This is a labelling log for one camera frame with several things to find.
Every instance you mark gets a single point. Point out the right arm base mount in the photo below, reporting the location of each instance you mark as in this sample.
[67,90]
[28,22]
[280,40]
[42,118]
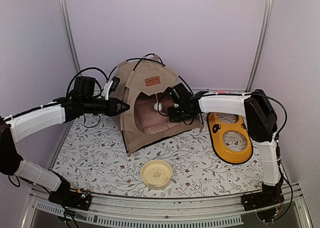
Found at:
[259,200]

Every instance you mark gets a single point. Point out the white pompom tent toy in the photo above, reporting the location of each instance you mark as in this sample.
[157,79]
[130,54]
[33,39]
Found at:
[158,105]

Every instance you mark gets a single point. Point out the floral table mat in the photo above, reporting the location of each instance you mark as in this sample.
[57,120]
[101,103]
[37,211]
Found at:
[94,157]

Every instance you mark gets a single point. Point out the aluminium frame post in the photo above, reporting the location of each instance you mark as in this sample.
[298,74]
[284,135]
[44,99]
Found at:
[260,46]
[69,36]

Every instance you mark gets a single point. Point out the left aluminium frame post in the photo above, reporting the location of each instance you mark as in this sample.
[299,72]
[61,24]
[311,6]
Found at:
[69,36]

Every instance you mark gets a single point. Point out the cream paw print bowl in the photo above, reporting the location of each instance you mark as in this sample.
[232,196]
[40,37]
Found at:
[156,174]

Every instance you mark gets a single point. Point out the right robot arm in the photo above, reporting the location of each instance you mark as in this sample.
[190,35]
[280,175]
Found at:
[250,114]

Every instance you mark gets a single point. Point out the yellow double bowl holder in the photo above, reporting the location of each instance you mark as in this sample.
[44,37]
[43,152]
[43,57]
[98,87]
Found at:
[229,138]

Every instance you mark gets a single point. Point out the pink checkered cushion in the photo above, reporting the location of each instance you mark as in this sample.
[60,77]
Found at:
[147,119]

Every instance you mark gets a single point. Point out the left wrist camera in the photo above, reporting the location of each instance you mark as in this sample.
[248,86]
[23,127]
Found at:
[110,87]

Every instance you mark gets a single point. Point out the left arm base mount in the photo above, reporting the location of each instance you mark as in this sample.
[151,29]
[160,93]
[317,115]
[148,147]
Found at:
[71,198]

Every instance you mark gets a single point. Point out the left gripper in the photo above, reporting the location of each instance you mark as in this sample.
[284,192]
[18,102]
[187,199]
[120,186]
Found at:
[112,108]

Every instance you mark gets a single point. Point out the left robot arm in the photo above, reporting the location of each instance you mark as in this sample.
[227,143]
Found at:
[78,101]

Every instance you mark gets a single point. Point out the beige pet tent fabric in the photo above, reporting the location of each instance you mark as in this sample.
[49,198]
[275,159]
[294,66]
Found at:
[144,85]

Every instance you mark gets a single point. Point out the pink bowl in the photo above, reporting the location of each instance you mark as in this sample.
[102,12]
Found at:
[217,92]

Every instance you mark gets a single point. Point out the right aluminium frame post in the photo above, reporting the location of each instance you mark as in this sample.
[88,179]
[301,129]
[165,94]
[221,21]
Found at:
[260,46]

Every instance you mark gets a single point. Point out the front aluminium rail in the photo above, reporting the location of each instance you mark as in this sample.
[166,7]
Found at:
[215,211]

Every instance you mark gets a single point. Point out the black tent pole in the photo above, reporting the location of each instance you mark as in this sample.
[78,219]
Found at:
[145,58]
[125,74]

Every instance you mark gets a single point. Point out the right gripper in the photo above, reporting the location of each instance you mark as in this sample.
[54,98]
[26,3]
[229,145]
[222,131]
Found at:
[173,116]

